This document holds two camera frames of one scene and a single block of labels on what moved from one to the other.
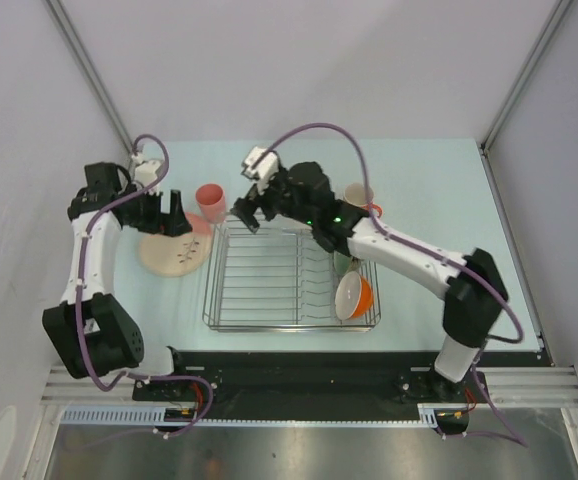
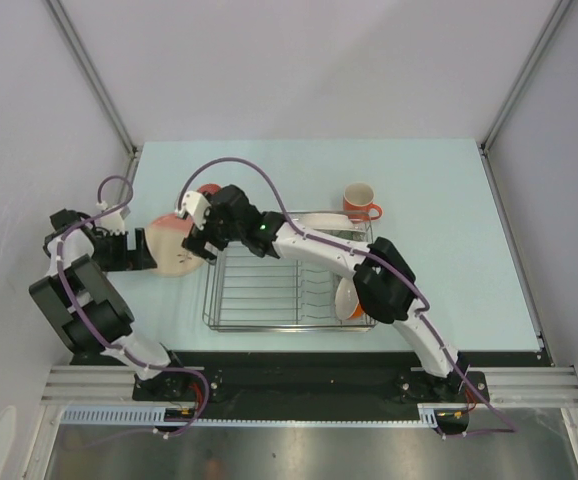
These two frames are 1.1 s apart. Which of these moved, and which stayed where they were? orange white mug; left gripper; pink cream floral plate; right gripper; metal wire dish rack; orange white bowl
Moved: left gripper; right gripper
Stayed: metal wire dish rack; orange white bowl; pink cream floral plate; orange white mug
